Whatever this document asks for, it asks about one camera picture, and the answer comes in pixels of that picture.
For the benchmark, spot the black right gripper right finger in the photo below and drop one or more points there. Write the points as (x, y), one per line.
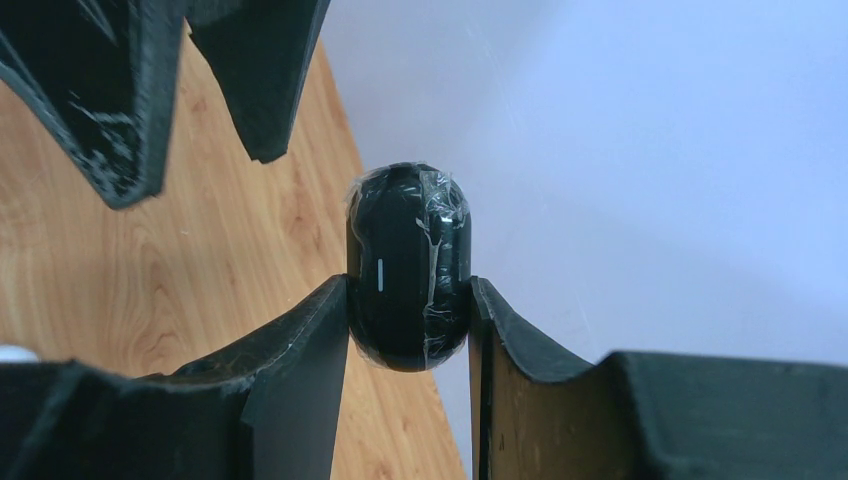
(540, 411)

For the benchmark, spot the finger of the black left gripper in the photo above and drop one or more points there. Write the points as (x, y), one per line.
(259, 52)
(101, 78)

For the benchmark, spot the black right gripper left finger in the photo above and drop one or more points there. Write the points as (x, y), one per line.
(263, 407)

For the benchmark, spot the black earbud charging case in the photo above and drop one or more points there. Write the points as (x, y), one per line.
(408, 231)

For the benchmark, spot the white earbud charging case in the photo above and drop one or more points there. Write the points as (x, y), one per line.
(17, 354)

